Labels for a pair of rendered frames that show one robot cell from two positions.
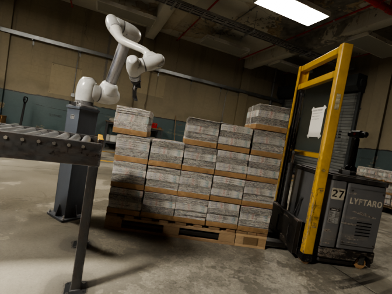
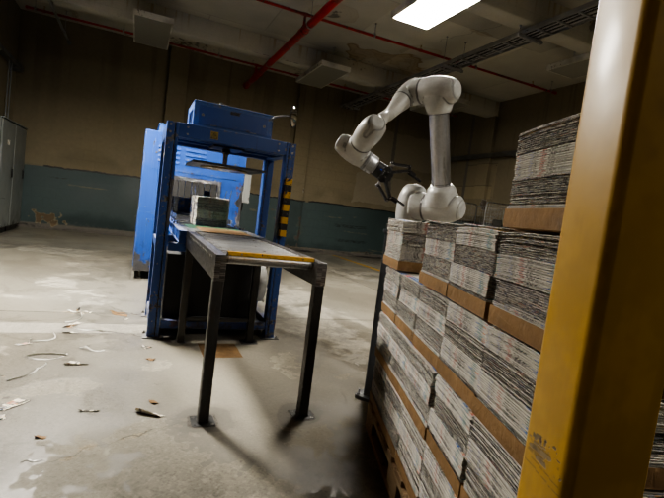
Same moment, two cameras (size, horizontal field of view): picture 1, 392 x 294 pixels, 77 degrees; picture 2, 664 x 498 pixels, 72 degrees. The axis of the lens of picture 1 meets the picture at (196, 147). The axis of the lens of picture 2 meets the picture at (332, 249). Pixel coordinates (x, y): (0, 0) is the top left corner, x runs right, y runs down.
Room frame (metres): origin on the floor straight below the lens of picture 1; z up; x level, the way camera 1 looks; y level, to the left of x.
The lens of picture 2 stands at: (1.74, -1.56, 1.05)
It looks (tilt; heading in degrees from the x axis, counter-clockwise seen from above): 4 degrees down; 89
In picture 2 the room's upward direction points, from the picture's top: 7 degrees clockwise
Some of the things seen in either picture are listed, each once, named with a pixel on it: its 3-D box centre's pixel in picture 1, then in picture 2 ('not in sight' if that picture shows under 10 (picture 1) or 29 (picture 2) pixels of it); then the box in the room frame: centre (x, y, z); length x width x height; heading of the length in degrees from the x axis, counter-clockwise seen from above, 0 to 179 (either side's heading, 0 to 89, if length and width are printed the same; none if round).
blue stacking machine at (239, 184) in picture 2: not in sight; (191, 197); (-0.11, 4.68, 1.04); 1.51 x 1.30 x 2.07; 112
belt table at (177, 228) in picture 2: not in sight; (216, 235); (0.88, 2.15, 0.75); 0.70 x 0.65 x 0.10; 112
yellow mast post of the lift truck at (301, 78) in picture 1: (290, 146); not in sight; (2.72, -1.02, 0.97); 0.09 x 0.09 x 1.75; 4
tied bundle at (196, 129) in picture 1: (200, 133); (487, 263); (2.32, -0.02, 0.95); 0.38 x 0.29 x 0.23; 5
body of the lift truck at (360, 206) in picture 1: (329, 210); not in sight; (2.42, -1.42, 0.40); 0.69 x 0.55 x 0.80; 4
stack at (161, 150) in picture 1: (177, 186); (452, 396); (2.30, 0.11, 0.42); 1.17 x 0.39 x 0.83; 94
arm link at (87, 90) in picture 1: (87, 89); (412, 203); (2.23, 1.05, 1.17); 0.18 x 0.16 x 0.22; 140
